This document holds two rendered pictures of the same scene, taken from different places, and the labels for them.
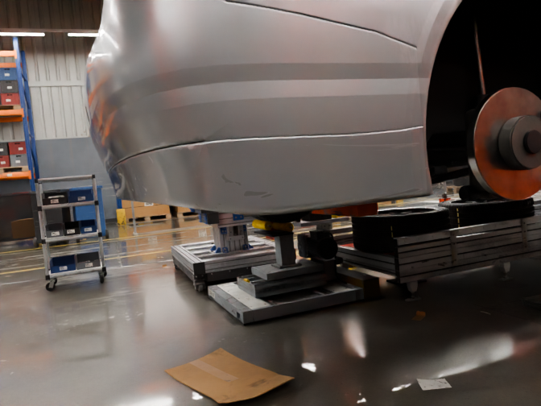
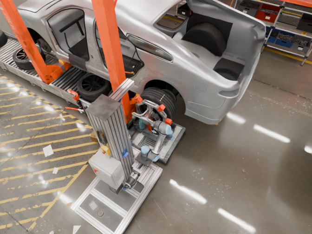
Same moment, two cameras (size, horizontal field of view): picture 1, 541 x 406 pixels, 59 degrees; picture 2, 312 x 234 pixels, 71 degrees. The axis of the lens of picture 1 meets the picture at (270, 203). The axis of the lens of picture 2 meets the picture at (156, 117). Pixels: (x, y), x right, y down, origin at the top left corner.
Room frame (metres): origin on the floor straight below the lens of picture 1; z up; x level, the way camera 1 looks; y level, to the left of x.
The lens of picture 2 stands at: (4.58, 1.73, 3.62)
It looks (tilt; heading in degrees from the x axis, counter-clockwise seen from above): 53 degrees down; 232
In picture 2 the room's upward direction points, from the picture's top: 1 degrees counter-clockwise
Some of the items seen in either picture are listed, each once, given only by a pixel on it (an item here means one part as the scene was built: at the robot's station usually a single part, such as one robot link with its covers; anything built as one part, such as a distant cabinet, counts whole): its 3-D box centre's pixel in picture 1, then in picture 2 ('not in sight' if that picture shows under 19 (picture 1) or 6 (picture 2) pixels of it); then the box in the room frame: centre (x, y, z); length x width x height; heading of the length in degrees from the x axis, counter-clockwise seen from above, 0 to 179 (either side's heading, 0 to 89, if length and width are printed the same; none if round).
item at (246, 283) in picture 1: (281, 280); (158, 132); (3.15, -0.02, 0.13); 0.50 x 0.36 x 0.10; 111
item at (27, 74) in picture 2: not in sight; (35, 65); (4.27, -3.34, 0.19); 1.00 x 0.86 x 0.39; 111
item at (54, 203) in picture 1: (72, 230); not in sight; (4.42, 1.86, 0.50); 0.53 x 0.42 x 1.00; 111
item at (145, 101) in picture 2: not in sight; (151, 113); (3.32, -0.01, 0.85); 0.54 x 0.07 x 0.54; 111
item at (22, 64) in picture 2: not in sight; (29, 57); (4.30, -3.44, 0.39); 0.66 x 0.66 x 0.24
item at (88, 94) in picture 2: (485, 215); (94, 86); (3.58, -1.61, 0.39); 0.66 x 0.66 x 0.24
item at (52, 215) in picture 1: (51, 217); not in sight; (8.45, 3.89, 0.48); 0.64 x 0.54 x 0.97; 9
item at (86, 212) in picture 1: (88, 213); not in sight; (8.66, 3.31, 0.48); 0.64 x 0.54 x 0.97; 26
